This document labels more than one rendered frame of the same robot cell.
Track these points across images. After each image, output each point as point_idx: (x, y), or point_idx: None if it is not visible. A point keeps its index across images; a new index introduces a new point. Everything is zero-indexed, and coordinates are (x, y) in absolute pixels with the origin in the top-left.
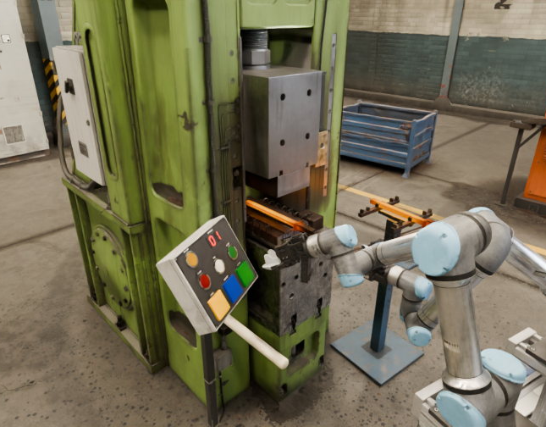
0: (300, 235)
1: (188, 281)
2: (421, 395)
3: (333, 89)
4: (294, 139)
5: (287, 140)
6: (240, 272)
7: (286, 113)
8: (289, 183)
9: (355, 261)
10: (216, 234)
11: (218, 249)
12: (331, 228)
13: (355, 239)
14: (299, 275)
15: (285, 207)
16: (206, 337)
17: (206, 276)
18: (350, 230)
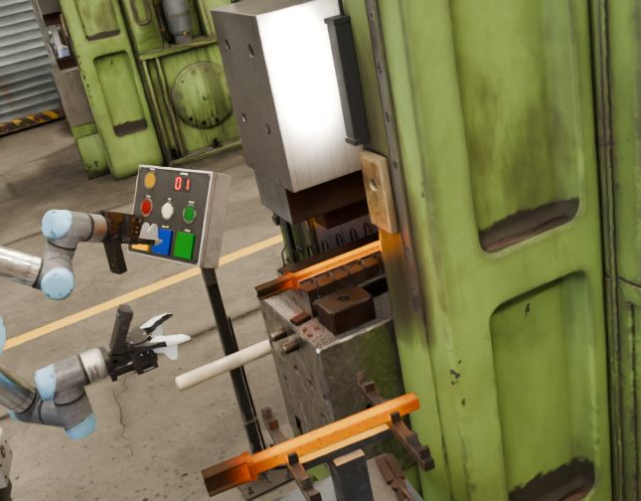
0: (112, 213)
1: (136, 193)
2: None
3: (383, 67)
4: (254, 122)
5: (247, 118)
6: (179, 238)
7: (237, 73)
8: (267, 194)
9: (44, 252)
10: (186, 181)
11: (179, 197)
12: (453, 411)
13: (48, 232)
14: (285, 357)
15: (362, 263)
16: (208, 294)
17: (149, 205)
18: (49, 217)
